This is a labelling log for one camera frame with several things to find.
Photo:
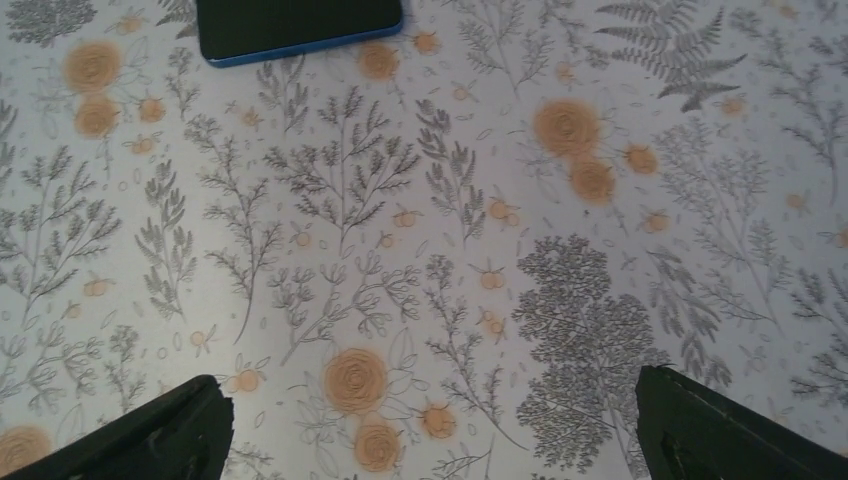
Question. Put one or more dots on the black phone with blue edge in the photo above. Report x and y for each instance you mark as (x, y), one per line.
(238, 32)

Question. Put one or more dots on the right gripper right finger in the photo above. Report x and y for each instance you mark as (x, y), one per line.
(688, 431)

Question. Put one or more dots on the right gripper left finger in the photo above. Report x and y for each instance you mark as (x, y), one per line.
(186, 433)

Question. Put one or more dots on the floral patterned table mat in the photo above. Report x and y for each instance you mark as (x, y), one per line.
(443, 254)

